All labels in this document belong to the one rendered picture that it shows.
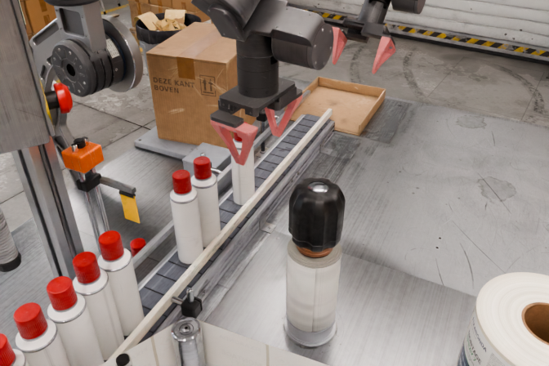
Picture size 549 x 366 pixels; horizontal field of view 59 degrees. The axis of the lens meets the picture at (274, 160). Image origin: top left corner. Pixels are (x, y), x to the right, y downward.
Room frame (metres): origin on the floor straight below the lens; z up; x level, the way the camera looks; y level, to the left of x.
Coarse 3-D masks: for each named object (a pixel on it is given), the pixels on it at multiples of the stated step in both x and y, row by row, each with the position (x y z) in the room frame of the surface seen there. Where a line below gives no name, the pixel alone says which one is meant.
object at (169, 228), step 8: (304, 96) 1.33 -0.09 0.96; (280, 120) 1.18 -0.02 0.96; (264, 136) 1.09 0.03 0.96; (256, 144) 1.05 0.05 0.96; (216, 176) 0.90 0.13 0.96; (224, 176) 0.91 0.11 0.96; (168, 224) 0.74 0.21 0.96; (160, 232) 0.71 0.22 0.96; (168, 232) 0.72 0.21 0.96; (152, 240) 0.69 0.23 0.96; (160, 240) 0.70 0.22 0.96; (144, 248) 0.67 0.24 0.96; (152, 248) 0.68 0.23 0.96; (136, 256) 0.65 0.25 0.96; (144, 256) 0.65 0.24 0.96; (136, 264) 0.64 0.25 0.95
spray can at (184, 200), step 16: (176, 176) 0.72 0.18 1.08; (176, 192) 0.72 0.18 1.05; (192, 192) 0.73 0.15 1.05; (176, 208) 0.71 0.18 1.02; (192, 208) 0.71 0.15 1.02; (176, 224) 0.71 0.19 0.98; (192, 224) 0.71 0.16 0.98; (176, 240) 0.72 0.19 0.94; (192, 240) 0.71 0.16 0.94; (192, 256) 0.71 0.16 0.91
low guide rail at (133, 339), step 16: (304, 144) 1.14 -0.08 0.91; (288, 160) 1.05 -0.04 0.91; (272, 176) 0.97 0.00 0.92; (256, 192) 0.91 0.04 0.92; (240, 208) 0.85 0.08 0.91; (224, 240) 0.76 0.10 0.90; (208, 256) 0.71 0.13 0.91; (192, 272) 0.66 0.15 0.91; (176, 288) 0.61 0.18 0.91; (160, 304) 0.58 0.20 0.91; (144, 320) 0.54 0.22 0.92; (128, 336) 0.51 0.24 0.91
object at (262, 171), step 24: (312, 120) 1.33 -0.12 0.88; (288, 144) 1.19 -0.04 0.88; (264, 168) 1.06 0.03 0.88; (288, 168) 1.06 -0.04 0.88; (168, 264) 0.71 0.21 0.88; (144, 288) 0.65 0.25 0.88; (168, 288) 0.65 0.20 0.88; (144, 312) 0.59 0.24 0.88; (168, 312) 0.59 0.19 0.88; (144, 336) 0.54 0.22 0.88
